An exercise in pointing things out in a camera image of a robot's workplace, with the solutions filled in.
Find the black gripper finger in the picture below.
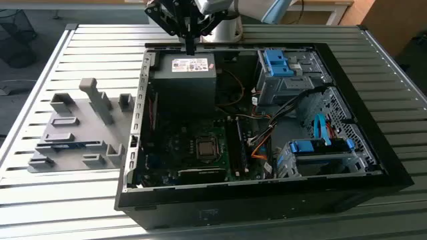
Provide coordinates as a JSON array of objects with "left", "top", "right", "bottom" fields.
[
  {"left": 142, "top": 0, "right": 192, "bottom": 56},
  {"left": 189, "top": 13, "right": 221, "bottom": 56}
]

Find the blue drive latch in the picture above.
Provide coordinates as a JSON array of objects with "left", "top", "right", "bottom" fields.
[{"left": 261, "top": 49, "right": 295, "bottom": 77}]

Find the grey power supply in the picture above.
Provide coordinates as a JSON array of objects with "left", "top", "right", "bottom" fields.
[{"left": 149, "top": 52, "right": 217, "bottom": 121}]

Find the metal drive cage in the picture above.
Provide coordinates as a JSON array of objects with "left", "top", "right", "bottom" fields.
[{"left": 255, "top": 48, "right": 335, "bottom": 106}]

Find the black mesh waste bin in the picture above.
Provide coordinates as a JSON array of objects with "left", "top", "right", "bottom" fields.
[{"left": 0, "top": 9, "right": 38, "bottom": 69}]

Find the grey parts rack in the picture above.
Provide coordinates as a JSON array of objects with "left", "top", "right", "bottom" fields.
[{"left": 26, "top": 77, "right": 136, "bottom": 174}]

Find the CPU socket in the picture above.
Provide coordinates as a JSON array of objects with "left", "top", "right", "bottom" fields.
[{"left": 192, "top": 134, "right": 221, "bottom": 163}]

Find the silver CPU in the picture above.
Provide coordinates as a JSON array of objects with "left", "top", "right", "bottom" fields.
[{"left": 199, "top": 142, "right": 216, "bottom": 156}]

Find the green motherboard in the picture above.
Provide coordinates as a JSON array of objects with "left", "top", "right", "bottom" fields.
[{"left": 138, "top": 116, "right": 268, "bottom": 187}]

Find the pale grey floor stand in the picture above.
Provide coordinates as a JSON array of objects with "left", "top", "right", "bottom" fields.
[{"left": 0, "top": 79, "right": 37, "bottom": 96}]

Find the brown wooden cabinet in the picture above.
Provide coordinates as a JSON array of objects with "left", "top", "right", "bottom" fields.
[{"left": 339, "top": 0, "right": 427, "bottom": 59}]

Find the hard disk in blue carrier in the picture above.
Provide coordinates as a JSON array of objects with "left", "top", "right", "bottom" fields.
[{"left": 288, "top": 137, "right": 355, "bottom": 155}]

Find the black graphics card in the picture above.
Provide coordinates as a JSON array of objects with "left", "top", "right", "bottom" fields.
[{"left": 176, "top": 166, "right": 228, "bottom": 185}]

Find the metal disk bay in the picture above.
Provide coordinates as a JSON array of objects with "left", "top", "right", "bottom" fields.
[{"left": 275, "top": 144, "right": 381, "bottom": 178}]

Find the black PC case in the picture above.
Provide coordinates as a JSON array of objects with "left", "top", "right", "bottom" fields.
[{"left": 112, "top": 41, "right": 415, "bottom": 230}]

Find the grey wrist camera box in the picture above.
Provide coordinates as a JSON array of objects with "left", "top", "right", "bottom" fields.
[{"left": 199, "top": 0, "right": 233, "bottom": 15}]

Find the black cable bundle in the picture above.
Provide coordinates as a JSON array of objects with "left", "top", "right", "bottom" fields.
[{"left": 264, "top": 86, "right": 329, "bottom": 131}]

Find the orange wire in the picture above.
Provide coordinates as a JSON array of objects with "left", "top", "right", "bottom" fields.
[{"left": 249, "top": 139, "right": 268, "bottom": 160}]

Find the blue SATA wire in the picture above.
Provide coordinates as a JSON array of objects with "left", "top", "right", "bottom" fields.
[{"left": 312, "top": 113, "right": 333, "bottom": 146}]

